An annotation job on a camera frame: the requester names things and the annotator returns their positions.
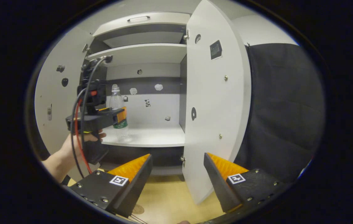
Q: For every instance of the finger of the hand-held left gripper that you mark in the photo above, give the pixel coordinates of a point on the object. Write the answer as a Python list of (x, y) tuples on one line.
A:
[(118, 113)]

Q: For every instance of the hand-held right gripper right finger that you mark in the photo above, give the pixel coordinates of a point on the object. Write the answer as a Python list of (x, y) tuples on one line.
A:
[(218, 186)]

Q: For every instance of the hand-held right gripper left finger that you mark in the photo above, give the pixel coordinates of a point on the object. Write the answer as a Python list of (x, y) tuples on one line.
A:
[(136, 186)]

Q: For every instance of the clear plastic bottle green label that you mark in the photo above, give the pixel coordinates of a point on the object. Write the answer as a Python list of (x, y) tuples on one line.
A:
[(115, 99)]

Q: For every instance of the white and grey cabinet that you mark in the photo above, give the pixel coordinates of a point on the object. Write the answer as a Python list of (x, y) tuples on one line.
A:
[(148, 137)]

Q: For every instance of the white cabinet shelf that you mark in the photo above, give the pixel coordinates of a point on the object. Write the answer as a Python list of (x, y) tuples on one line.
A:
[(145, 54)]

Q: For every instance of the white cabinet drawer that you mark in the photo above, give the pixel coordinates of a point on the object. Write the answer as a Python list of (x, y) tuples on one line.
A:
[(164, 23)]

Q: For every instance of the black backdrop cloth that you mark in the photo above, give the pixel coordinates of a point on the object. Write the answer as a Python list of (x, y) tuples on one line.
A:
[(282, 109)]

